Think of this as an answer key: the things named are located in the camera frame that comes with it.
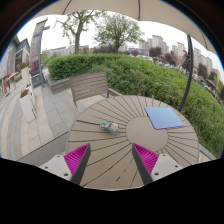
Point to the beige patio umbrella canopy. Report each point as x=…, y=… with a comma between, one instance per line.
x=100, y=6

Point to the distant high-rise buildings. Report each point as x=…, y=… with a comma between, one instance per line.
x=158, y=42

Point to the blue rectangular mouse pad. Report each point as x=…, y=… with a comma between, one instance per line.
x=163, y=117

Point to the green patterned computer mouse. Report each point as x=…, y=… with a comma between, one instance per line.
x=110, y=127

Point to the bare-trunked leafy tree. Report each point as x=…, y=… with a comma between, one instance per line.
x=77, y=36

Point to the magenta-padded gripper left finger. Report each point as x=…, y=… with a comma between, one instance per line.
x=76, y=159

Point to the grey storefront building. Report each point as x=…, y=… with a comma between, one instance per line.
x=11, y=63

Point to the round-crowned green tree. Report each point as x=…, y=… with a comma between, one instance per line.
x=117, y=31

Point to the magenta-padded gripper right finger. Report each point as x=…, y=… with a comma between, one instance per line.
x=146, y=159

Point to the tall grey sign pillar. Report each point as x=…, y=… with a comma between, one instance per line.
x=36, y=50

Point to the brown slatted outdoor chair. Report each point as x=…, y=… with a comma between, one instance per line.
x=88, y=85

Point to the white planter box with flowers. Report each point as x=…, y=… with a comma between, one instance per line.
x=26, y=75
x=26, y=106

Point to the dark curved umbrella pole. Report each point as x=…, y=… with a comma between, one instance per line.
x=189, y=70

